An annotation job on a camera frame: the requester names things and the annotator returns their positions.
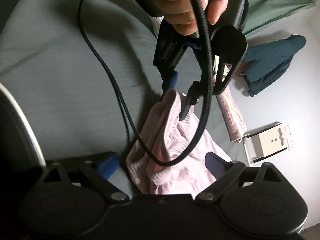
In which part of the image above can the mauve pink ribbed garment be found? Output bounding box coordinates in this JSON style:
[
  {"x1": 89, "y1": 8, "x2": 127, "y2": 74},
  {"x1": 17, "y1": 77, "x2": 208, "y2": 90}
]
[{"x1": 126, "y1": 89, "x2": 231, "y2": 197}]

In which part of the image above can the person left hand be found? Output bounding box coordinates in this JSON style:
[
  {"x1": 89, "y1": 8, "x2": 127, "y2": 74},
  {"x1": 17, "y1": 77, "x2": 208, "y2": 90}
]
[{"x1": 152, "y1": 0, "x2": 228, "y2": 36}]

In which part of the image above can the pink yellow striped knit sweater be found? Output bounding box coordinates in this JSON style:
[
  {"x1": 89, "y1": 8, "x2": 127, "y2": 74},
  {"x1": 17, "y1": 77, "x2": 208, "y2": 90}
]
[{"x1": 216, "y1": 86, "x2": 247, "y2": 143}]

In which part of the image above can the dark teal hanging jacket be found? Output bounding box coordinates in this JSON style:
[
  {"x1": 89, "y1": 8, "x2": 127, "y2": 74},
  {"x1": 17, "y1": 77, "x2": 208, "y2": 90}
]
[{"x1": 244, "y1": 35, "x2": 306, "y2": 97}]

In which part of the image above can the white black wooden chair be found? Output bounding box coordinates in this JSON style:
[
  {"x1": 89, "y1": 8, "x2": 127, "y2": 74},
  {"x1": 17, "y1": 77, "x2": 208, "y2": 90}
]
[{"x1": 243, "y1": 122, "x2": 289, "y2": 166}]

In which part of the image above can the dark grey bed sheet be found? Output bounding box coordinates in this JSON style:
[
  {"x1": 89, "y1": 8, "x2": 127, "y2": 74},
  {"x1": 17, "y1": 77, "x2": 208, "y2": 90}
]
[{"x1": 0, "y1": 0, "x2": 249, "y2": 193}]

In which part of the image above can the black braided cable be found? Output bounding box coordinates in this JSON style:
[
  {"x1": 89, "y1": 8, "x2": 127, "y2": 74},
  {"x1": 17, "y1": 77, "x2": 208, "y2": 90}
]
[{"x1": 76, "y1": 0, "x2": 216, "y2": 167}]

